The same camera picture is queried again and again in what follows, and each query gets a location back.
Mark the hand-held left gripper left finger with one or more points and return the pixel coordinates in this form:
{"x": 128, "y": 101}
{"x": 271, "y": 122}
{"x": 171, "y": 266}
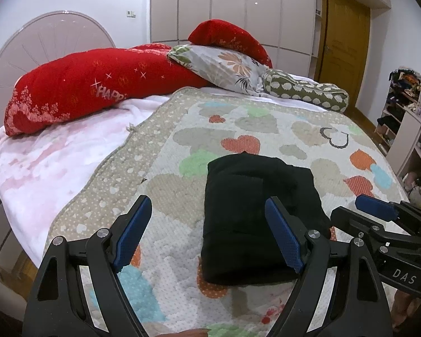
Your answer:
{"x": 133, "y": 231}

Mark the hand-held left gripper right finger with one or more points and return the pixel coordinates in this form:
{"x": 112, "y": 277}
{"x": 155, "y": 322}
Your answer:
{"x": 284, "y": 235}

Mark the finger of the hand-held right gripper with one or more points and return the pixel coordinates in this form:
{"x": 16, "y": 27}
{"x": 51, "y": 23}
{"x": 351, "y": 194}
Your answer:
{"x": 375, "y": 205}
{"x": 354, "y": 223}

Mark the black pants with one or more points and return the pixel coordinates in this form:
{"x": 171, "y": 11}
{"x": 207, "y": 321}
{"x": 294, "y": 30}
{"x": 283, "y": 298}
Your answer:
{"x": 245, "y": 196}

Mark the white shelf unit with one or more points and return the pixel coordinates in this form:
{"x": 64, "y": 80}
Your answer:
{"x": 407, "y": 140}

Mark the pink bed sheet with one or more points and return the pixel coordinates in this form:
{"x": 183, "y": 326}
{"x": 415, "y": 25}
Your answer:
{"x": 56, "y": 161}

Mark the heart patterned blanket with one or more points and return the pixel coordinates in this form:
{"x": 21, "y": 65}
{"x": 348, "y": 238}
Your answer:
{"x": 196, "y": 140}

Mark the dark clutter pile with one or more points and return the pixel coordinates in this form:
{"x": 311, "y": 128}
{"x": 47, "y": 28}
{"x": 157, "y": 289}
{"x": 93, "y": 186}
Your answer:
{"x": 405, "y": 79}

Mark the green dotted bolster pillow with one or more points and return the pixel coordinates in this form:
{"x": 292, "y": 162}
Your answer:
{"x": 301, "y": 89}

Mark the wooden door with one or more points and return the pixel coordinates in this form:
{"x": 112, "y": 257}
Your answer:
{"x": 343, "y": 42}

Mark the large red pillow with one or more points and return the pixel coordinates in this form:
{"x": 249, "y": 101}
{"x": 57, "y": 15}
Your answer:
{"x": 73, "y": 73}

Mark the floral pillow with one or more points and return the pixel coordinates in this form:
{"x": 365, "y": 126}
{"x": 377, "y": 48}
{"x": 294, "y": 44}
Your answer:
{"x": 221, "y": 63}

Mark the small red pillow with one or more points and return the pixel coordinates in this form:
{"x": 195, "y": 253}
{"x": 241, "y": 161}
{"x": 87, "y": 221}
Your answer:
{"x": 224, "y": 33}

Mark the round pink headboard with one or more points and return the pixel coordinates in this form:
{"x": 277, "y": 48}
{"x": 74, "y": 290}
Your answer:
{"x": 38, "y": 35}

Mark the white wardrobe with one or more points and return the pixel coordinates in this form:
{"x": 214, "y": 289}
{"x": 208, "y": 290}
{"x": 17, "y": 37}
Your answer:
{"x": 231, "y": 7}

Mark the wall switch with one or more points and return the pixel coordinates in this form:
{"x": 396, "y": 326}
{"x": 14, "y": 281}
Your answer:
{"x": 130, "y": 13}

